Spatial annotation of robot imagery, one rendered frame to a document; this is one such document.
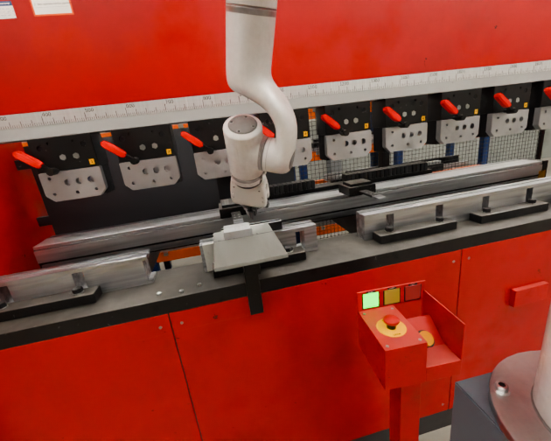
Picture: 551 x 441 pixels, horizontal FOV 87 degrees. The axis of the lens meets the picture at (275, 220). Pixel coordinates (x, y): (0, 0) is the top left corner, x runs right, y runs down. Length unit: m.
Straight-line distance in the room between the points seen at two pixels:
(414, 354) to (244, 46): 0.75
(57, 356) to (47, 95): 0.69
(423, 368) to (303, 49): 0.89
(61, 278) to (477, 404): 1.01
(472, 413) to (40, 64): 1.05
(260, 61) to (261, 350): 0.81
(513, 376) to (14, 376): 1.11
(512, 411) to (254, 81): 0.58
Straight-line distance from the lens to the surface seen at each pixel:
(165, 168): 0.91
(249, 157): 0.65
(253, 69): 0.61
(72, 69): 0.95
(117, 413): 1.17
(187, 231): 1.21
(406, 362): 0.83
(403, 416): 1.05
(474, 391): 0.43
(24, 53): 1.00
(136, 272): 1.01
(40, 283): 1.11
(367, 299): 0.88
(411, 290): 0.93
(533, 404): 0.42
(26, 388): 1.16
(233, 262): 0.72
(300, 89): 0.93
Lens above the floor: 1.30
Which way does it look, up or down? 18 degrees down
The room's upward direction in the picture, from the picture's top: 7 degrees counter-clockwise
